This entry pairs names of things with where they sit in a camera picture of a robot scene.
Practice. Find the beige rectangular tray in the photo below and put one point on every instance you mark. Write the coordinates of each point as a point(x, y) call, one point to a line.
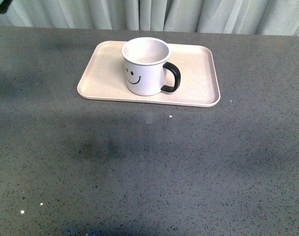
point(104, 78)

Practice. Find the white smiley face mug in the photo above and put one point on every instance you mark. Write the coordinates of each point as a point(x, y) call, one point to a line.
point(146, 67)

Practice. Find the white pleated curtain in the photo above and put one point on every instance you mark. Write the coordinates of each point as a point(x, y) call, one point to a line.
point(262, 17)

